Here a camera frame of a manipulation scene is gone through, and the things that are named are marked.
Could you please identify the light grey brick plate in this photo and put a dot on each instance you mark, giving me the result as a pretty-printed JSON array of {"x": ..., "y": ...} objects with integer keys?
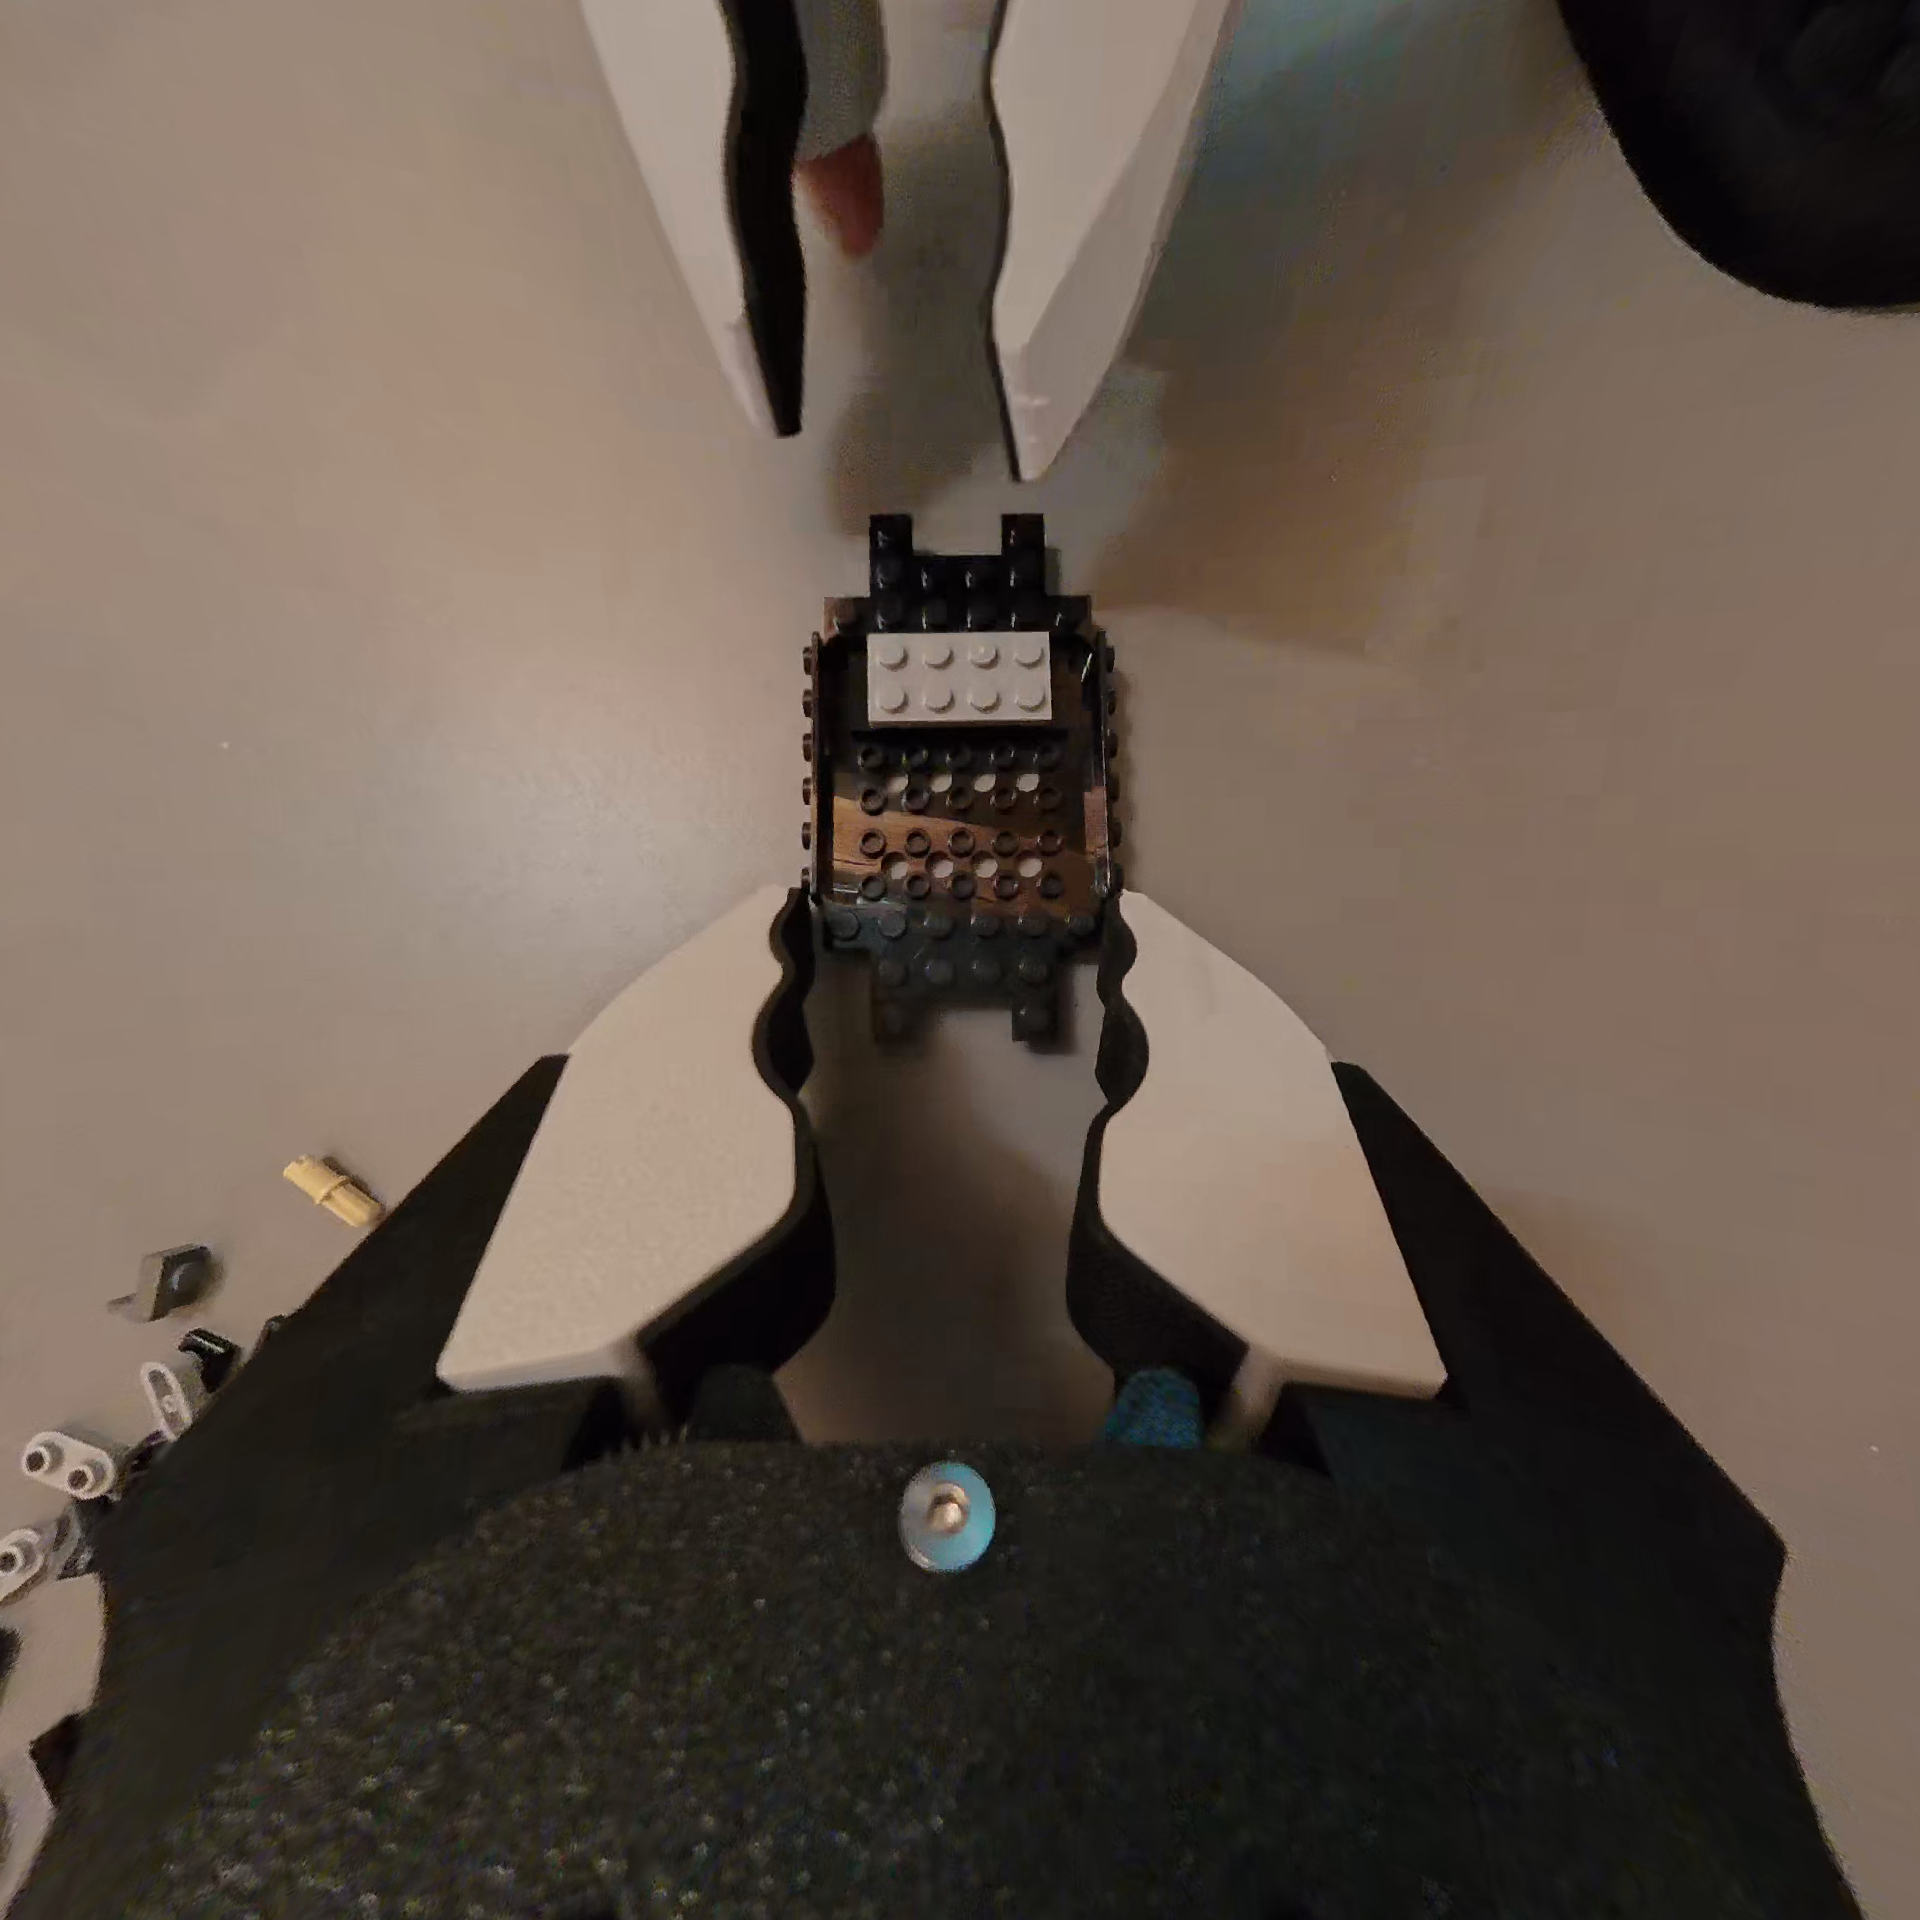
[{"x": 961, "y": 679}]

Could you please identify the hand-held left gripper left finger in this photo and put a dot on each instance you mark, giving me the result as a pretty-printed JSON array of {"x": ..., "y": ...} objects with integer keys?
[{"x": 645, "y": 1184}]

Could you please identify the person's right hand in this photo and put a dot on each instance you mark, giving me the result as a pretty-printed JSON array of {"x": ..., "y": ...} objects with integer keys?
[{"x": 849, "y": 188}]

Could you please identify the pile of small brick pieces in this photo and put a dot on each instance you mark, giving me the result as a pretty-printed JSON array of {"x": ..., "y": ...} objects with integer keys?
[{"x": 150, "y": 1441}]

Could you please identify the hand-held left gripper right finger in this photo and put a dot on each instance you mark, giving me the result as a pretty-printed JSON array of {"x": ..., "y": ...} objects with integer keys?
[{"x": 1261, "y": 1201}]

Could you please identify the grey desk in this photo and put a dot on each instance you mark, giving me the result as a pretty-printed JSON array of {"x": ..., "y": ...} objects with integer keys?
[{"x": 301, "y": 601}]

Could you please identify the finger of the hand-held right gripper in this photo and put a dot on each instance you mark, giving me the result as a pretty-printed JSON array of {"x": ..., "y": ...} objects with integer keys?
[
  {"x": 660, "y": 150},
  {"x": 1103, "y": 194}
]

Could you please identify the black brick plate assembly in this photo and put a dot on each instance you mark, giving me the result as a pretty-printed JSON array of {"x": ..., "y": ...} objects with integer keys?
[{"x": 961, "y": 841}]

